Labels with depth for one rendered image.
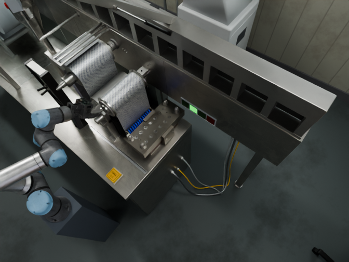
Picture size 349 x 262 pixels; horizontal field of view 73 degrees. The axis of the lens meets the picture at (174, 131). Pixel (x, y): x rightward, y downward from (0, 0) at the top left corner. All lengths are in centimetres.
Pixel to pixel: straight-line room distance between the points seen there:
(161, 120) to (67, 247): 157
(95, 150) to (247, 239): 154
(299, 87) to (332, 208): 191
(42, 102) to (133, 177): 96
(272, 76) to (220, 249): 174
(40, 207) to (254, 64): 122
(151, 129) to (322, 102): 95
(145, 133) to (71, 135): 56
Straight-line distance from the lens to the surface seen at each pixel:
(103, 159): 163
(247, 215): 242
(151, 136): 147
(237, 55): 98
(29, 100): 214
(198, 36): 104
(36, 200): 145
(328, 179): 279
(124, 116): 141
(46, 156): 113
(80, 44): 144
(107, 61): 147
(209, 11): 242
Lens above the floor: 233
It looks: 62 degrees down
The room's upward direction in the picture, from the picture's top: 6 degrees counter-clockwise
